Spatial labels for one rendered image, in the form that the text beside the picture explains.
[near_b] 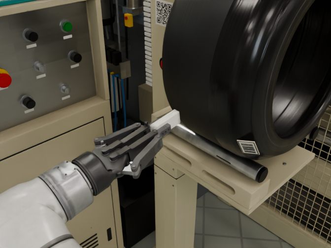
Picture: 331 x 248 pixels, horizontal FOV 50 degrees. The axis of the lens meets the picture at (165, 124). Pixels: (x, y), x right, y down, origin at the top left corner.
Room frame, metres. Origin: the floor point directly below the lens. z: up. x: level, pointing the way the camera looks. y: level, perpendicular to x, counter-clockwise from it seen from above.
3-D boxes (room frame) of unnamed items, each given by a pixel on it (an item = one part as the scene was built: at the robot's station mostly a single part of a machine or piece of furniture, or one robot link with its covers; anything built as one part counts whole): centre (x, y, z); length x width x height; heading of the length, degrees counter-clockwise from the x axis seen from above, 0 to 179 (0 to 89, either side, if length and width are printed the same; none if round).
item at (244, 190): (0.83, -0.13, 0.84); 0.36 x 0.09 x 0.06; 43
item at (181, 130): (0.83, -0.13, 0.90); 0.35 x 0.05 x 0.05; 43
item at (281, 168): (0.93, -0.23, 0.80); 0.37 x 0.36 x 0.02; 133
